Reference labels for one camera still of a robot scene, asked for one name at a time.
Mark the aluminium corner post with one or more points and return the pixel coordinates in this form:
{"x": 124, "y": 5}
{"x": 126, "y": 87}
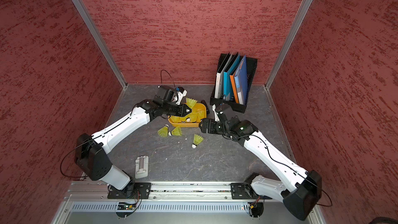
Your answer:
{"x": 85, "y": 15}
{"x": 298, "y": 19}

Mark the yellow shuttlecock seven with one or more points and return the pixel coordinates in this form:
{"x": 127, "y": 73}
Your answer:
{"x": 185, "y": 119}

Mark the grey white stapler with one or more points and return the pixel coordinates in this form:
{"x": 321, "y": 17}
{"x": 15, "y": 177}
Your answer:
{"x": 142, "y": 167}

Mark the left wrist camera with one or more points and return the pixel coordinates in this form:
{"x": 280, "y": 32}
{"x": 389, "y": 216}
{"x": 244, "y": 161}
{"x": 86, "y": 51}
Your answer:
{"x": 170, "y": 95}

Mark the yellow plastic storage box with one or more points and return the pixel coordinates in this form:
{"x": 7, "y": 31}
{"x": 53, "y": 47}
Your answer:
{"x": 197, "y": 108}

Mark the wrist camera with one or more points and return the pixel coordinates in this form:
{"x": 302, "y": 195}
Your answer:
{"x": 222, "y": 112}
{"x": 170, "y": 95}

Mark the yellow shuttlecock three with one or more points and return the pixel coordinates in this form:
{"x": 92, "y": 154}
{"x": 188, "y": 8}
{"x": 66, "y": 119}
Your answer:
{"x": 201, "y": 115}

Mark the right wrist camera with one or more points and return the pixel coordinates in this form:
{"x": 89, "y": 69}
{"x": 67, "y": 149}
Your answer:
{"x": 222, "y": 112}

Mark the teal book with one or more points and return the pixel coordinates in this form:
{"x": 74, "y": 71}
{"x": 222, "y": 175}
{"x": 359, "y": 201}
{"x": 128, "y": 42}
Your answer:
{"x": 231, "y": 66}

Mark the yellow shuttlecock six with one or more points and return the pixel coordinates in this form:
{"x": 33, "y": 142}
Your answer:
{"x": 164, "y": 131}

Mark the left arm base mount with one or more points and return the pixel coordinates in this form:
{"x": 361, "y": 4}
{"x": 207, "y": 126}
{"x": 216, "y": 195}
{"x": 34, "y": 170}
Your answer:
{"x": 133, "y": 191}

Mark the yellow shuttlecock nine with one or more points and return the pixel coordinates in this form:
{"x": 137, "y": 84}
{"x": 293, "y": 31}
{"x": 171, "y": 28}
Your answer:
{"x": 191, "y": 102}

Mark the white book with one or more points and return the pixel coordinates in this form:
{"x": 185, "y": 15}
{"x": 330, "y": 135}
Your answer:
{"x": 223, "y": 61}

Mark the blue folder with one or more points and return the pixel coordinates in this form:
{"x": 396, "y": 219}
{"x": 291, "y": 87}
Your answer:
{"x": 241, "y": 81}

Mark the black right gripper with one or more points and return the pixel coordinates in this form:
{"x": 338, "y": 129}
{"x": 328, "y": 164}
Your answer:
{"x": 212, "y": 128}

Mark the yellow shuttlecock one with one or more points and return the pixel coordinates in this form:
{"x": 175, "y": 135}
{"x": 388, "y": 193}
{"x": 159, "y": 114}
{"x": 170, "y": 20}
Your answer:
{"x": 193, "y": 117}

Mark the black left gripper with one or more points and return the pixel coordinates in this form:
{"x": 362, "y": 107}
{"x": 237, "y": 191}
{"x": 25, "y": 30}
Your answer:
{"x": 183, "y": 108}

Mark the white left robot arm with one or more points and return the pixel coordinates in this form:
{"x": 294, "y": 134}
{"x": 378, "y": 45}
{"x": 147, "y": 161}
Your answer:
{"x": 91, "y": 151}

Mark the orange spine book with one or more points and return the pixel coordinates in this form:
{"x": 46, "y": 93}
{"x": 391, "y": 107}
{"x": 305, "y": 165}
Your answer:
{"x": 232, "y": 79}

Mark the right aluminium corner post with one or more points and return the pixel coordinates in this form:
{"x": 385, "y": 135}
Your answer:
{"x": 298, "y": 19}

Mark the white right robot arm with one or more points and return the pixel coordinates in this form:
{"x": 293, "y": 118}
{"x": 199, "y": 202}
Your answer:
{"x": 298, "y": 189}

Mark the left aluminium corner post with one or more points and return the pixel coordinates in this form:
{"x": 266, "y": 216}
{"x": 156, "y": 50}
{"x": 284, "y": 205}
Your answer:
{"x": 85, "y": 15}

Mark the yellow shuttlecock four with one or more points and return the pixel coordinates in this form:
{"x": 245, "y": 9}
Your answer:
{"x": 176, "y": 132}

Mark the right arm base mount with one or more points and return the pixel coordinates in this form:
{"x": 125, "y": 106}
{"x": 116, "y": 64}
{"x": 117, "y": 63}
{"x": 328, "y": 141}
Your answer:
{"x": 243, "y": 191}

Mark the yellow shuttlecock eight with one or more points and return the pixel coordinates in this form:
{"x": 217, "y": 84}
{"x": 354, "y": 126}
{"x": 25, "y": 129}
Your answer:
{"x": 174, "y": 119}

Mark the black file holder rack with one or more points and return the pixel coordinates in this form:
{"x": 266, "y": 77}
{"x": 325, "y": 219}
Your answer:
{"x": 251, "y": 69}

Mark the yellow shuttlecock eleven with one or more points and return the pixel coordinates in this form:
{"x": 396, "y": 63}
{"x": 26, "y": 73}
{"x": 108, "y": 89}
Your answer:
{"x": 197, "y": 140}

